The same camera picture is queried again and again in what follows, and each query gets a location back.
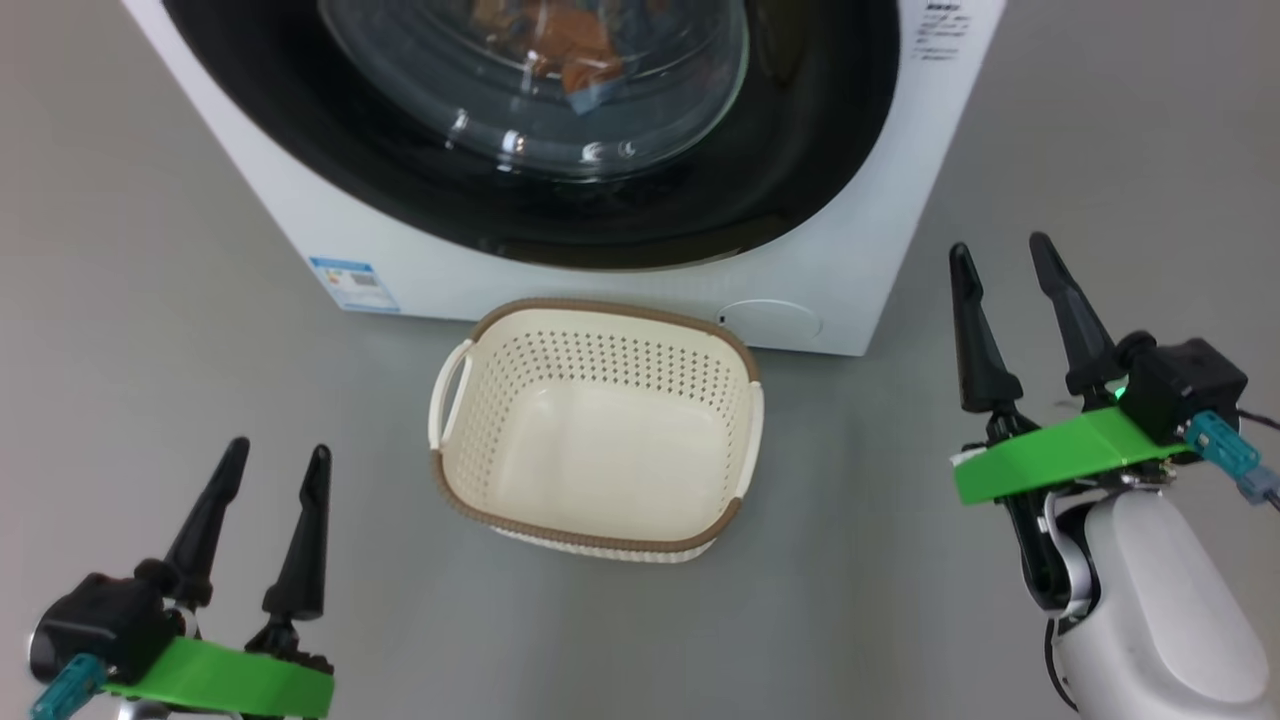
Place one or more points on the blue orange white bear garment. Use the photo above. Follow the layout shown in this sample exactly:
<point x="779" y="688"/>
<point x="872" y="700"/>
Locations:
<point x="580" y="50"/>

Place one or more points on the blue energy label sticker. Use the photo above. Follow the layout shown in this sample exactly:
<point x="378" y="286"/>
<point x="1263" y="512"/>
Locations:
<point x="355" y="285"/>

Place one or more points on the cream perforated laundry basket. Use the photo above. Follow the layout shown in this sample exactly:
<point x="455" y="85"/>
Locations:
<point x="600" y="450"/>

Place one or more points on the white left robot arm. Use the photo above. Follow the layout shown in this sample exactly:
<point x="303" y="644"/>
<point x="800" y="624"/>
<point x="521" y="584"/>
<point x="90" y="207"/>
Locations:
<point x="140" y="712"/>

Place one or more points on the black text label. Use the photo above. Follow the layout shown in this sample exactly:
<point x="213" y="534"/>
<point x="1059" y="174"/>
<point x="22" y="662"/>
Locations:
<point x="940" y="25"/>

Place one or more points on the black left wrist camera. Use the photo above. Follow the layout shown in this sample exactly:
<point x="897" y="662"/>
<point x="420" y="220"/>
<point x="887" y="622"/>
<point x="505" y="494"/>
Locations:
<point x="105" y="620"/>

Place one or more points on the dark glass washing machine door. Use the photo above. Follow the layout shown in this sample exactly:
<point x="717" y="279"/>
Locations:
<point x="800" y="150"/>

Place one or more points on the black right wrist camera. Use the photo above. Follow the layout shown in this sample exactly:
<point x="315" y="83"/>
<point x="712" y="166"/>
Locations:
<point x="1185" y="385"/>

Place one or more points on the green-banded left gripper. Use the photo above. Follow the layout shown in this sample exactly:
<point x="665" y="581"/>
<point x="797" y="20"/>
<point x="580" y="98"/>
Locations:
<point x="220" y="680"/>

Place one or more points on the white washing machine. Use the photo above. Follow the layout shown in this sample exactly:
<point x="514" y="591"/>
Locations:
<point x="860" y="250"/>

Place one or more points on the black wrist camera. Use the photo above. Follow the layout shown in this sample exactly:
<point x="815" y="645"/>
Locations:
<point x="105" y="620"/>
<point x="1185" y="385"/>

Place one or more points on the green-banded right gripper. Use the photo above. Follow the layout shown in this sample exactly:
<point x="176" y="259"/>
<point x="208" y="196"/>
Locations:
<point x="1060" y="460"/>

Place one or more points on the round white filter cover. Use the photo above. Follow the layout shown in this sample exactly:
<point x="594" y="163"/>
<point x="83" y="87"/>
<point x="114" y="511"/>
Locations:
<point x="770" y="322"/>

